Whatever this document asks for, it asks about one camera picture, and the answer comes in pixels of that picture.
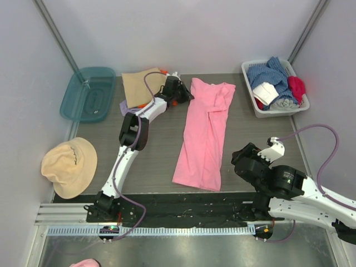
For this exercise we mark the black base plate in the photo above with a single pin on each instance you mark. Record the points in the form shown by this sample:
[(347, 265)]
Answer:
[(191, 210)]

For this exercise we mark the teal plastic bin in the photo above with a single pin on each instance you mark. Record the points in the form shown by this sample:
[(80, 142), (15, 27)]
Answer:
[(89, 95)]

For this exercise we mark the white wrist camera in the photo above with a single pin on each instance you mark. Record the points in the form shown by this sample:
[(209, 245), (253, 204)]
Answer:
[(173, 76), (272, 153)]

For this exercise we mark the lavender t shirt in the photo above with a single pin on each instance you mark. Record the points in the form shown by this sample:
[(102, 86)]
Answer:
[(124, 108)]

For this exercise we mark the white slotted cable duct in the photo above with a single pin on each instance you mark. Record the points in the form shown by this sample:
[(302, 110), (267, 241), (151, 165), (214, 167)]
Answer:
[(110, 230)]

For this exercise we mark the orange t shirt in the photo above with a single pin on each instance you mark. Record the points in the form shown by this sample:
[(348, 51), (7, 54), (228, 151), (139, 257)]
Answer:
[(164, 72)]

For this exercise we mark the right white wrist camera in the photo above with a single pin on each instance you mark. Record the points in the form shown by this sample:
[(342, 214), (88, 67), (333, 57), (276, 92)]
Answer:
[(272, 153)]

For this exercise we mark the aluminium rail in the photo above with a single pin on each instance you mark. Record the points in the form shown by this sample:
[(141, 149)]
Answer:
[(61, 214)]

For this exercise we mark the aluminium frame post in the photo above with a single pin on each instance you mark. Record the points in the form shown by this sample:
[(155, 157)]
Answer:
[(308, 29), (46, 16)]

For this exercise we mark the red cloth in basket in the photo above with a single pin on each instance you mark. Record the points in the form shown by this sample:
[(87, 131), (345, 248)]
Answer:
[(259, 104)]

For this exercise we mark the beige crumpled cloth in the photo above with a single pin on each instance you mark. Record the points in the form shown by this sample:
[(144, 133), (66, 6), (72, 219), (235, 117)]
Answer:
[(70, 167)]

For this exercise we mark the right aluminium frame post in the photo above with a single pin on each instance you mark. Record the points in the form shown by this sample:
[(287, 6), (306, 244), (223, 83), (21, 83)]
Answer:
[(308, 29)]

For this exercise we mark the grey cloth in basket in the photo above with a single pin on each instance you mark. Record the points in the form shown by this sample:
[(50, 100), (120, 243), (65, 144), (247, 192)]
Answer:
[(284, 104)]

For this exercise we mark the left aluminium frame post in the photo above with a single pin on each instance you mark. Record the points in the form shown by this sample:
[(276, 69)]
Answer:
[(46, 16)]

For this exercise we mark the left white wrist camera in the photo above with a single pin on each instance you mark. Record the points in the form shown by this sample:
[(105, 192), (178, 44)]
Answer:
[(173, 76)]

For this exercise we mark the white cloth in basket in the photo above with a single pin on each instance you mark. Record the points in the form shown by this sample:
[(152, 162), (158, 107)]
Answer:
[(266, 93)]

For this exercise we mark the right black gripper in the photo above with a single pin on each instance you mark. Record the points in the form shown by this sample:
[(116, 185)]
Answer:
[(240, 156)]

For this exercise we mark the pink cloth at bottom edge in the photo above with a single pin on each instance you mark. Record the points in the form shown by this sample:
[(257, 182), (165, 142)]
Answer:
[(86, 263)]

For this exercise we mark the white plastic basket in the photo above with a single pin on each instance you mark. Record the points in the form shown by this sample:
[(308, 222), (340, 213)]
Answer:
[(265, 112)]

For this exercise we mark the beige t shirt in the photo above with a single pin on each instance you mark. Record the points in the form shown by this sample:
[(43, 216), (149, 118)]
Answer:
[(136, 92)]

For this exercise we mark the magenta cloth in basket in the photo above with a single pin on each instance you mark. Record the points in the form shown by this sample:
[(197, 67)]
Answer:
[(297, 87)]

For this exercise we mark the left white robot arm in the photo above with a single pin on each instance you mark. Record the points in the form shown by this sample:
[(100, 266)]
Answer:
[(133, 138)]

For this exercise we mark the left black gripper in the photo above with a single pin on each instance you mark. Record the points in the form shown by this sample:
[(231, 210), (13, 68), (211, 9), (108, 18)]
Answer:
[(180, 90)]

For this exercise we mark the blue checked shirt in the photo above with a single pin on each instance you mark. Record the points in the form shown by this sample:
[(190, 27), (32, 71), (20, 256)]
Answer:
[(274, 73)]

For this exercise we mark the pink t shirt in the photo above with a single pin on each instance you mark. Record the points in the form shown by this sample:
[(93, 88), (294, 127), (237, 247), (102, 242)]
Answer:
[(200, 157)]

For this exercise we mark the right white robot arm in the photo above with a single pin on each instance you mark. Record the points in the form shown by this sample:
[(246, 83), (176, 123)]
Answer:
[(324, 209)]

